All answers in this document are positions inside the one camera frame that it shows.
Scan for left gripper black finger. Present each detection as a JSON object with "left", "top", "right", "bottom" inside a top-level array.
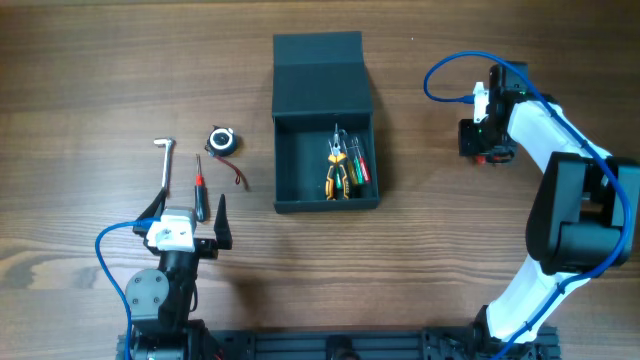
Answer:
[
  {"left": 214, "top": 194, "right": 233, "bottom": 250},
  {"left": 132, "top": 188, "right": 168, "bottom": 235}
]

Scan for red and black screwdriver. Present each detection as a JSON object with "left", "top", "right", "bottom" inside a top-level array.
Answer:
[{"left": 194, "top": 154, "right": 209, "bottom": 222}]

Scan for orange and black pliers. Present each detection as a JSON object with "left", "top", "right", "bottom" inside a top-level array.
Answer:
[{"left": 325, "top": 125, "right": 351, "bottom": 200}]

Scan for small screwdriver set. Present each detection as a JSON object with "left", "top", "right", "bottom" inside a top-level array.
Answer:
[{"left": 343, "top": 135, "right": 371, "bottom": 186}]

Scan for dark green box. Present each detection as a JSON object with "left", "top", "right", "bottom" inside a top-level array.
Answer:
[{"left": 272, "top": 32, "right": 380, "bottom": 214}]

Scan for red handled pliers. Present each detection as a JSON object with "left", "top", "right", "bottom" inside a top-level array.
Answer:
[{"left": 474, "top": 155, "right": 511, "bottom": 165}]

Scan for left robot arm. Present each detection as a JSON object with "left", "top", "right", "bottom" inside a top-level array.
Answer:
[{"left": 116, "top": 189, "right": 233, "bottom": 359}]

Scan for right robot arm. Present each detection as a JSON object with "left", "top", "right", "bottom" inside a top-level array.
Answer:
[{"left": 459, "top": 62, "right": 639, "bottom": 356}]

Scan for silver L-shaped socket wrench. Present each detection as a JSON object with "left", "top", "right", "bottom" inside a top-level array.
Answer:
[{"left": 153, "top": 137, "right": 176, "bottom": 193}]

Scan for black tape measure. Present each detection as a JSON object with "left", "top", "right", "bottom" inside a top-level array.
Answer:
[{"left": 204, "top": 126, "right": 249, "bottom": 191}]

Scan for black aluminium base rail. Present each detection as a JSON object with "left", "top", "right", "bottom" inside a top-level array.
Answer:
[{"left": 116, "top": 325, "right": 560, "bottom": 360}]

